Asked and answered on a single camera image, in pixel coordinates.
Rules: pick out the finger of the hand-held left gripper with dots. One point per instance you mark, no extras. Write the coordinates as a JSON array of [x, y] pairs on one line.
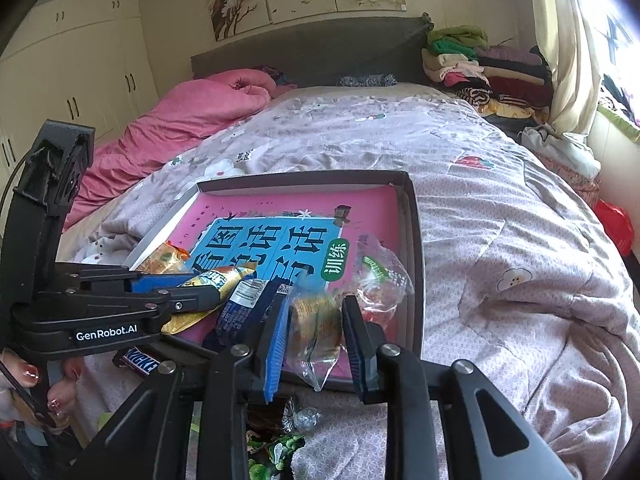
[[190, 302], [160, 282]]

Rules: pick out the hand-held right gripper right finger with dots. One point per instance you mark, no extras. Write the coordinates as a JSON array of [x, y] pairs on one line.
[[356, 355]]

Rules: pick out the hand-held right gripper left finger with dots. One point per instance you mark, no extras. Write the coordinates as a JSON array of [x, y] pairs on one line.
[[274, 355]]

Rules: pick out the orange yellow snack packet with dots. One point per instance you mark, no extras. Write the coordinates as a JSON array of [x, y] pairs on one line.
[[165, 260]]

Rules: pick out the yellow snack packet blue print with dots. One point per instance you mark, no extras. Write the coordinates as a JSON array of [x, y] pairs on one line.
[[230, 277]]

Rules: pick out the clear round cracker packet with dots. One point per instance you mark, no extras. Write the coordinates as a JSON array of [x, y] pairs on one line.
[[315, 325]]

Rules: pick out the brown chocolate bar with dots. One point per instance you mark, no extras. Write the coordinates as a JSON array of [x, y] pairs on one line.
[[142, 360]]

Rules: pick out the clear cookie packet green label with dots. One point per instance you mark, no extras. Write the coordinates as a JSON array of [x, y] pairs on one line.
[[380, 275]]

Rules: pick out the black green pea packet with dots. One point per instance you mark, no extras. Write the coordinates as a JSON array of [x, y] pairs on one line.
[[285, 447]]

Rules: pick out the shallow grey cardboard box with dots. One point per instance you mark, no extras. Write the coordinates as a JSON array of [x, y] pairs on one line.
[[412, 240]]

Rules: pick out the person's left hand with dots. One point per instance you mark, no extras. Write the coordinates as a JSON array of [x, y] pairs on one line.
[[30, 380]]

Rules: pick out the clear candy wrapper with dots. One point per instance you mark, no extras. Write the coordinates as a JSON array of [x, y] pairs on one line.
[[302, 416]]

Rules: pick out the pink and blue book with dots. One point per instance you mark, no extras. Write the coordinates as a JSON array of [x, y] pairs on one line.
[[300, 210]]

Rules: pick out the green yellow snack packet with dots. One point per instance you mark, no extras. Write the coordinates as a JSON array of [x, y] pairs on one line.
[[106, 420]]

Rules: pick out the pink duvet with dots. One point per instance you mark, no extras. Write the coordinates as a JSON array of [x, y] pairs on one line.
[[175, 120]]

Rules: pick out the cream wardrobe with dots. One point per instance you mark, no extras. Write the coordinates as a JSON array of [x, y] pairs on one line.
[[75, 60]]

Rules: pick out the dark patterned pillow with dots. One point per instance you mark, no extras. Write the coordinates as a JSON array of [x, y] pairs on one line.
[[367, 80]]

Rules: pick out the pink floral cushion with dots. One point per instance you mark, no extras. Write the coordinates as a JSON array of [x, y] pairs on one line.
[[575, 182]]

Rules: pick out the grey bed headboard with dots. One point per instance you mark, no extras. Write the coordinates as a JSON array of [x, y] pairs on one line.
[[325, 47]]

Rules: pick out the white cloth bundle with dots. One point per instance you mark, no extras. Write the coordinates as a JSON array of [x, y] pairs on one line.
[[560, 150]]

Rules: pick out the red plastic bag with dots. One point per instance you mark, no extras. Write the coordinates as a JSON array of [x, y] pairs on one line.
[[617, 225]]

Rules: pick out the pile of folded clothes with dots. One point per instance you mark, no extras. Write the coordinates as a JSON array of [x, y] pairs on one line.
[[490, 75]]

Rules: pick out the green edged windowsill mat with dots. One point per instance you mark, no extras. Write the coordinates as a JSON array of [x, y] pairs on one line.
[[620, 120]]

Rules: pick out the cream curtain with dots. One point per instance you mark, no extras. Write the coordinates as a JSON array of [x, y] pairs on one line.
[[565, 50]]

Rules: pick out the window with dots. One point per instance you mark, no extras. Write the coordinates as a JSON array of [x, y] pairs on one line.
[[610, 25]]

